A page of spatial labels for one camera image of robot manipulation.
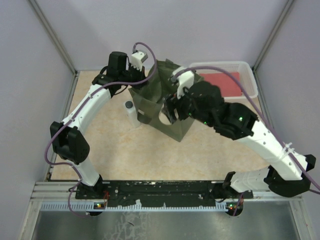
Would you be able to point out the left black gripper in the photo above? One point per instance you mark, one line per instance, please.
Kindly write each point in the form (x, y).
(141, 75)

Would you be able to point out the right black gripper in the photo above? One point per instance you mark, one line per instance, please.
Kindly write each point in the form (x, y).
(170, 104)

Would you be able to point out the cream bottle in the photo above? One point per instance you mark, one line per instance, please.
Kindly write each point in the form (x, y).
(164, 119)

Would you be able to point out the green canvas bag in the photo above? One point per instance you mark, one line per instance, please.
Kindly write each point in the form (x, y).
(149, 100)

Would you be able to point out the white bottle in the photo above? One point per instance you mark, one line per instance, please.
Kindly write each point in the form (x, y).
(131, 113)

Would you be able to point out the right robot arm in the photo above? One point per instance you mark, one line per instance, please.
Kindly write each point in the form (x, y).
(285, 175)

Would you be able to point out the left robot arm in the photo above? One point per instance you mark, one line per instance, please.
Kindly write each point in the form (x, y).
(69, 134)

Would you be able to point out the red folded cloth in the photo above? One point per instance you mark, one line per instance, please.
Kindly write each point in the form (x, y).
(228, 87)

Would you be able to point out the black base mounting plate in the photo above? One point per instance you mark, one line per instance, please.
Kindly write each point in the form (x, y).
(155, 194)

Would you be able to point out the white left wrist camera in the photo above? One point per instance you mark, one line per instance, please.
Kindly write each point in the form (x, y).
(137, 59)

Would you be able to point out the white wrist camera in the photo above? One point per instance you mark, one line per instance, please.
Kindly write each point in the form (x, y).
(137, 59)
(184, 80)

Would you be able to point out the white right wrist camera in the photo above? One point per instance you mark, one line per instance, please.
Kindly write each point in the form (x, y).
(184, 80)

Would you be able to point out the white slotted cable duct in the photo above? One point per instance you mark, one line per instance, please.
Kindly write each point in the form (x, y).
(92, 206)

